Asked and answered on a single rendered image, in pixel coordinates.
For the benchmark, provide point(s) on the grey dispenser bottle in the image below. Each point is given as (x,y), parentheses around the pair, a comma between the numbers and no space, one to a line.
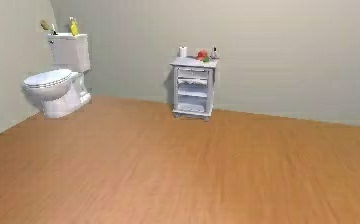
(214,53)

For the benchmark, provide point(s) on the yellow spray bottle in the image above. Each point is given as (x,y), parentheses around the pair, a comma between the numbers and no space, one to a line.
(74,27)

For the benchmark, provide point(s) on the red round object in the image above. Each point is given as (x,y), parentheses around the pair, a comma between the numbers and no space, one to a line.
(202,54)

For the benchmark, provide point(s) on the white shelf cabinet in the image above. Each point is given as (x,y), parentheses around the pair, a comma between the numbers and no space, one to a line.
(193,87)

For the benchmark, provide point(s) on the white toilet paper roll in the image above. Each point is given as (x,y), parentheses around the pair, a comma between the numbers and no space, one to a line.
(183,51)

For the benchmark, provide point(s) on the olive brush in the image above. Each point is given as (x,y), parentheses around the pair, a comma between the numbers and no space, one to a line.
(46,25)

